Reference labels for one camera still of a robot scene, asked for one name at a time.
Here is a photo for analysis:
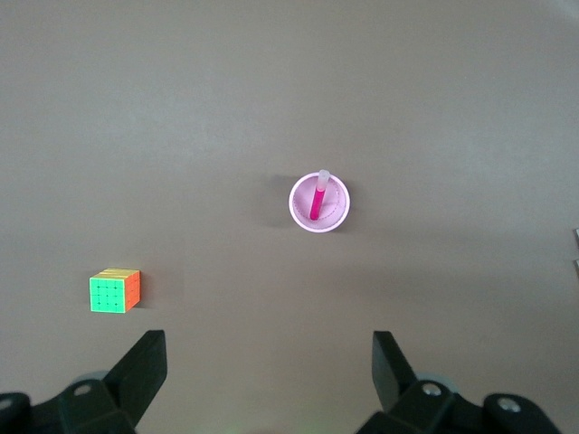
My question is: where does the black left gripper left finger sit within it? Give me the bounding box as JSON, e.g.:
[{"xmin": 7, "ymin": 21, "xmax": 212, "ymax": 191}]
[{"xmin": 31, "ymin": 330, "xmax": 168, "ymax": 434}]

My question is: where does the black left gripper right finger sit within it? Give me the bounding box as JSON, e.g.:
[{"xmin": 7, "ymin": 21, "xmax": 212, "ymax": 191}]
[{"xmin": 356, "ymin": 331, "xmax": 483, "ymax": 434}]

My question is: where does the pink marker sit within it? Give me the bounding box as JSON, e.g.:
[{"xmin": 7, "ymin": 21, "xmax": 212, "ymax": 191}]
[{"xmin": 309, "ymin": 169, "xmax": 330, "ymax": 222}]

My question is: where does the colourful puzzle cube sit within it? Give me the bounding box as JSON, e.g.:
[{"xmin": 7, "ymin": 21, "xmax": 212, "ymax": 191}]
[{"xmin": 88, "ymin": 268, "xmax": 142, "ymax": 314}]

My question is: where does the pink mesh cup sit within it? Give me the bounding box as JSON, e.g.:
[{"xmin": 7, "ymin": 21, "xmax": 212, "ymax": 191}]
[{"xmin": 288, "ymin": 171, "xmax": 352, "ymax": 234}]

